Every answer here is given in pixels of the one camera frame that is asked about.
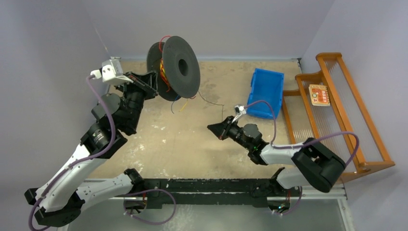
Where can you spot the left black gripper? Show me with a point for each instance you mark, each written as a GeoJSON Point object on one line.
{"type": "Point", "coordinates": [146, 83]}

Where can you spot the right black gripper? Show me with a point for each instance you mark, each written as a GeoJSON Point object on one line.
{"type": "Point", "coordinates": [221, 130]}

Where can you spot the black cable spool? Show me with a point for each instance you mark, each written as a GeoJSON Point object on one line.
{"type": "Point", "coordinates": [177, 68]}

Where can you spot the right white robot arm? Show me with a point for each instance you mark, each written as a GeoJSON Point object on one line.
{"type": "Point", "coordinates": [312, 163]}

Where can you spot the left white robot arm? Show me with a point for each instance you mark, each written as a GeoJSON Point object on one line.
{"type": "Point", "coordinates": [63, 198]}

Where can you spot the blue plastic bin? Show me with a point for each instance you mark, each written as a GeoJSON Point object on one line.
{"type": "Point", "coordinates": [268, 86]}

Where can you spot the orange patterned card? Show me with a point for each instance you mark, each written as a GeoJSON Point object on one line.
{"type": "Point", "coordinates": [319, 95]}

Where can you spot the orange wooden rack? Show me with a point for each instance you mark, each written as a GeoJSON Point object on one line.
{"type": "Point", "coordinates": [346, 112]}

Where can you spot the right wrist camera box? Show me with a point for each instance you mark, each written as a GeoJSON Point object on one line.
{"type": "Point", "coordinates": [240, 110]}

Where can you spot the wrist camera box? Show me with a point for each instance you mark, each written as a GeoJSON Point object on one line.
{"type": "Point", "coordinates": [240, 110]}
{"type": "Point", "coordinates": [111, 73]}

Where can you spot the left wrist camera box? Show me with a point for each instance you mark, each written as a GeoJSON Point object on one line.
{"type": "Point", "coordinates": [111, 73]}

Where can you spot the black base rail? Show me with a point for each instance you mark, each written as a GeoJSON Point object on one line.
{"type": "Point", "coordinates": [258, 193]}

